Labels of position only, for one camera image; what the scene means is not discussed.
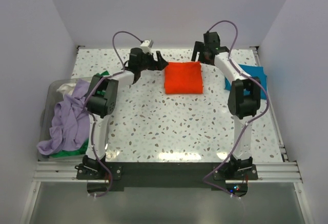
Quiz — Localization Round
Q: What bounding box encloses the lavender t shirt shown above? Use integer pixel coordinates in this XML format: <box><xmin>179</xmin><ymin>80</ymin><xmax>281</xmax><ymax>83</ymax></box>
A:
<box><xmin>37</xmin><ymin>78</ymin><xmax>94</xmax><ymax>156</ymax></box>

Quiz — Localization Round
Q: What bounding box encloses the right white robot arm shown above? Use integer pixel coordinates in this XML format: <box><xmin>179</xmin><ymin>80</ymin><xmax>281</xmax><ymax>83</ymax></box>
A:
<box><xmin>192</xmin><ymin>31</ymin><xmax>261</xmax><ymax>179</ymax></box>

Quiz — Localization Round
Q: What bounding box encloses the folded blue t shirt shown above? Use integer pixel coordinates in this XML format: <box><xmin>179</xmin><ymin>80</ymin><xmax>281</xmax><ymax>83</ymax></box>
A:
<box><xmin>224</xmin><ymin>65</ymin><xmax>267</xmax><ymax>100</ymax></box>

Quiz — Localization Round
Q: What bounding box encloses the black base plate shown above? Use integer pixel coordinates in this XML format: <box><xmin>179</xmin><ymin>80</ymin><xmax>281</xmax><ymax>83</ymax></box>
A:
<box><xmin>75</xmin><ymin>162</ymin><xmax>259</xmax><ymax>196</ymax></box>

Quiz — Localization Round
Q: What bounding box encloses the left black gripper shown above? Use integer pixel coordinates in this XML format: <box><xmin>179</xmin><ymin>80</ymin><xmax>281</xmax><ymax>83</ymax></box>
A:
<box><xmin>138</xmin><ymin>50</ymin><xmax>168</xmax><ymax>71</ymax></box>

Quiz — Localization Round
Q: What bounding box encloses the purple cable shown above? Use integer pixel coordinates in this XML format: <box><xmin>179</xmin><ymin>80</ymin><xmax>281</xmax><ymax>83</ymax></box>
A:
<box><xmin>202</xmin><ymin>20</ymin><xmax>270</xmax><ymax>191</ymax></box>
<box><xmin>83</xmin><ymin>31</ymin><xmax>144</xmax><ymax>196</ymax></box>

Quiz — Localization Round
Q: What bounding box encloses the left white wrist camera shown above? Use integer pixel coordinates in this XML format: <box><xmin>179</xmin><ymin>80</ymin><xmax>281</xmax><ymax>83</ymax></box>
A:
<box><xmin>140</xmin><ymin>39</ymin><xmax>154</xmax><ymax>54</ymax></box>

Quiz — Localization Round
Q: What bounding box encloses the green t shirt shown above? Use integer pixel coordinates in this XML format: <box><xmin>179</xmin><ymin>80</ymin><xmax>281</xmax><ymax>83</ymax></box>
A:
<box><xmin>50</xmin><ymin>71</ymin><xmax>111</xmax><ymax>157</ymax></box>

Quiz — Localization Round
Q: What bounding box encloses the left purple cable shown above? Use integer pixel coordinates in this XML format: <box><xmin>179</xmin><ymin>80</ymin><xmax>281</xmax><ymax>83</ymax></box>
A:
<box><xmin>83</xmin><ymin>31</ymin><xmax>144</xmax><ymax>196</ymax></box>

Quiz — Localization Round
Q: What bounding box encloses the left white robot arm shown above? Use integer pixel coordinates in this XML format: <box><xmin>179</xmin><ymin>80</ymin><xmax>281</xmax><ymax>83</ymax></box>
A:
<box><xmin>76</xmin><ymin>47</ymin><xmax>169</xmax><ymax>179</ymax></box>

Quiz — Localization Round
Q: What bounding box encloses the clear plastic bin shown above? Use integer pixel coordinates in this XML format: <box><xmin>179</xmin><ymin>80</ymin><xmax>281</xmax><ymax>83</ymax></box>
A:
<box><xmin>40</xmin><ymin>75</ymin><xmax>119</xmax><ymax>160</ymax></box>

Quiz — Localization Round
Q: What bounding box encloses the orange t shirt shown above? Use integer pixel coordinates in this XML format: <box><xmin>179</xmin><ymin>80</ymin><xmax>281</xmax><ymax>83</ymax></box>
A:
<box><xmin>164</xmin><ymin>62</ymin><xmax>203</xmax><ymax>94</ymax></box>

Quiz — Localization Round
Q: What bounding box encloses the white t shirt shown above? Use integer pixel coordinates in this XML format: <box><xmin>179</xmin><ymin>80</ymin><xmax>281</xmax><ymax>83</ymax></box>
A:
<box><xmin>56</xmin><ymin>83</ymin><xmax>76</xmax><ymax>97</ymax></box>

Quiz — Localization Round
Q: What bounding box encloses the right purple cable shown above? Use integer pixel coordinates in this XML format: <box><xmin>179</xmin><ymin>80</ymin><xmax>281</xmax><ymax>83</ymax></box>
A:
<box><xmin>202</xmin><ymin>20</ymin><xmax>270</xmax><ymax>191</ymax></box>

